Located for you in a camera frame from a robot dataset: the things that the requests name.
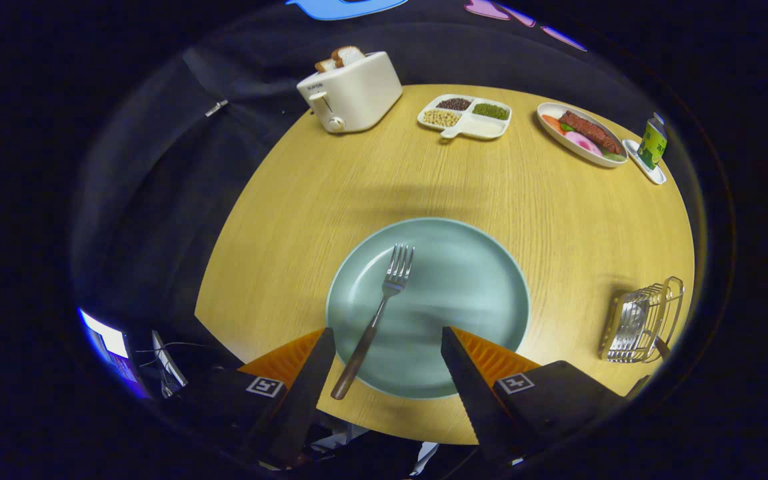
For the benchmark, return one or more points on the light green round plate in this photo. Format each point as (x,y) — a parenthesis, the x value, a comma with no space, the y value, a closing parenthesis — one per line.
(464,293)

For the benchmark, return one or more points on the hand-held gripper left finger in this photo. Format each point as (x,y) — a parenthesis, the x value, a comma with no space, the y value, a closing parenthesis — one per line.
(307,393)

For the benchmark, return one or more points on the white oval food plate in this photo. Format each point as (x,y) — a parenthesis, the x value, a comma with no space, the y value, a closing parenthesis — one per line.
(580,156)

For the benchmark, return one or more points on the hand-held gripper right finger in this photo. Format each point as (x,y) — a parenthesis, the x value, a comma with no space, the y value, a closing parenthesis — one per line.
(474,393)

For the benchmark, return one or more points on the green label water bottle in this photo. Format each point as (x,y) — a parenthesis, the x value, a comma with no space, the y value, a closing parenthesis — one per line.
(652,146)

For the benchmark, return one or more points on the white square coaster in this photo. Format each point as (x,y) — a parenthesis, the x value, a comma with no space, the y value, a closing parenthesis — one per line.
(654,174)

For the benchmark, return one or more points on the lit computer monitor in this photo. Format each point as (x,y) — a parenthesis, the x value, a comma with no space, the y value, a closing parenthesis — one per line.
(109,343)

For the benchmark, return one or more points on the brown bread slice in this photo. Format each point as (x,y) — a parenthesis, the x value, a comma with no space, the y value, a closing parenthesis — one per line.
(324,65)

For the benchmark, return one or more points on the pink ham slice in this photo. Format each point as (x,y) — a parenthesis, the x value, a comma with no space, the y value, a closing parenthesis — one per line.
(582,143)

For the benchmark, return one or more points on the brown meat piece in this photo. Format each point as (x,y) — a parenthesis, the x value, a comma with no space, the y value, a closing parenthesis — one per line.
(590,132)

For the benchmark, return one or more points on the orange carrot slice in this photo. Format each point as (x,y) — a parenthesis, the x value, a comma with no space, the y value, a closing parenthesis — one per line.
(552,123)

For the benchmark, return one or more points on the white toaster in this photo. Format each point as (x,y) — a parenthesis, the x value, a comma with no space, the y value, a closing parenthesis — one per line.
(364,93)

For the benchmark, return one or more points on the silver cloth clip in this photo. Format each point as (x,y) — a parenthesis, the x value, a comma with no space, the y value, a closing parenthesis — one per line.
(216,107)

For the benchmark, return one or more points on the light bread slice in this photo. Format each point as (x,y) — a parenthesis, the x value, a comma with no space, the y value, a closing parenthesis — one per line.
(349,54)

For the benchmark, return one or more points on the white divided bean dish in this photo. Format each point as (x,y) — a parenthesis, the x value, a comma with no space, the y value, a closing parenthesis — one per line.
(477,126)

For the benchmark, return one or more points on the green lettuce leaf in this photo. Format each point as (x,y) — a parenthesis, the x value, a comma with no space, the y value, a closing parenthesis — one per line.
(614,156)

